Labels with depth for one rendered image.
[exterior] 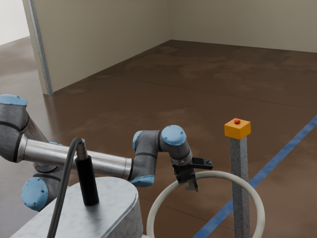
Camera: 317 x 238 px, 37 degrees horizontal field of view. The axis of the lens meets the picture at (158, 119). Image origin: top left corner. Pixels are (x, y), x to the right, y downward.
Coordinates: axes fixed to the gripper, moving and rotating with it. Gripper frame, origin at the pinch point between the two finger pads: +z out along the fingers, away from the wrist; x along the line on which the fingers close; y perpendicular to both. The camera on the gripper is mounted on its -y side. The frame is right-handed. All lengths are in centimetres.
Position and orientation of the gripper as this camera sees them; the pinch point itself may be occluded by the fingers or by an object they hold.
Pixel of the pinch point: (197, 184)
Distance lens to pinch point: 218.3
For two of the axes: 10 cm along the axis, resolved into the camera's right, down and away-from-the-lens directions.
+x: 1.2, 6.8, -7.3
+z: 2.7, 6.8, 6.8
